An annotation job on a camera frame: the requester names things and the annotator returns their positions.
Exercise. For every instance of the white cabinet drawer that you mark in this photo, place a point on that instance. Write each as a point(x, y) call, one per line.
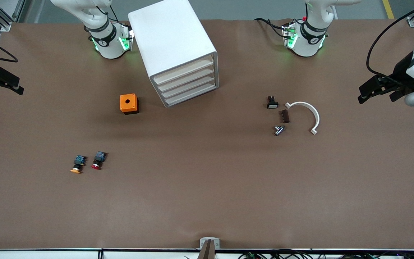
point(183, 94)
point(183, 86)
point(183, 77)
point(183, 70)

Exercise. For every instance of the white curved bracket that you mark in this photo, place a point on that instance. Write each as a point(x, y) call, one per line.
point(302, 103)

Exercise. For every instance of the red push button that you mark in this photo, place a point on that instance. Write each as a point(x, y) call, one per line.
point(99, 158)

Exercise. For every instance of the white table edge rail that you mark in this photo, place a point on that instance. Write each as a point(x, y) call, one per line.
point(49, 254)

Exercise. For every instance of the brown table cover sheet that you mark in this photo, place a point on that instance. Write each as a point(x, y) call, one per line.
point(207, 198)

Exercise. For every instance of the orange button enclosure box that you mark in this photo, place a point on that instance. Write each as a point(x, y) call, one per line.
point(123, 104)

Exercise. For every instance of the yellow push button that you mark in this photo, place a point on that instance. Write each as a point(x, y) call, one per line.
point(79, 161)

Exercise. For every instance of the black white rectangular button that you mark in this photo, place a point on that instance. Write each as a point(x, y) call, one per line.
point(272, 104)

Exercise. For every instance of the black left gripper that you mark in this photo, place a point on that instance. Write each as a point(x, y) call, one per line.
point(401, 73)

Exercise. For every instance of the brown terminal block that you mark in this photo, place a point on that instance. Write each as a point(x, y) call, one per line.
point(284, 116)

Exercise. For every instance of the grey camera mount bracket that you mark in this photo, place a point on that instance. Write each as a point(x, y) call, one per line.
point(209, 248)

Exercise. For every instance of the white drawer cabinet housing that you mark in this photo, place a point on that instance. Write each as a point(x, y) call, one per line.
point(167, 36)

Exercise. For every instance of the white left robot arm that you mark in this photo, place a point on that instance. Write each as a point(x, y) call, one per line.
point(307, 39)

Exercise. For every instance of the small silver connector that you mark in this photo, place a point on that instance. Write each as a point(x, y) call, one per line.
point(279, 130)

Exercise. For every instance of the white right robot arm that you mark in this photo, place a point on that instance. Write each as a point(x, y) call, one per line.
point(106, 43)

